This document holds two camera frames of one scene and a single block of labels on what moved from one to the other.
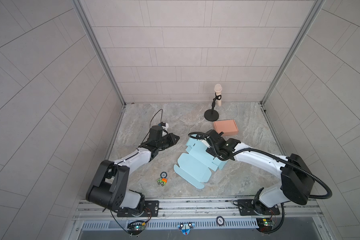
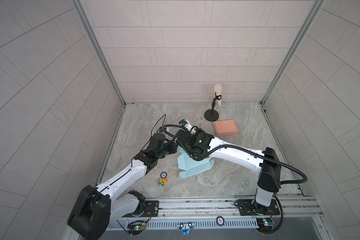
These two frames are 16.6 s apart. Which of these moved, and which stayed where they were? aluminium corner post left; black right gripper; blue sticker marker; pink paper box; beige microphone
Moved: black right gripper
Stayed: aluminium corner post left; beige microphone; blue sticker marker; pink paper box
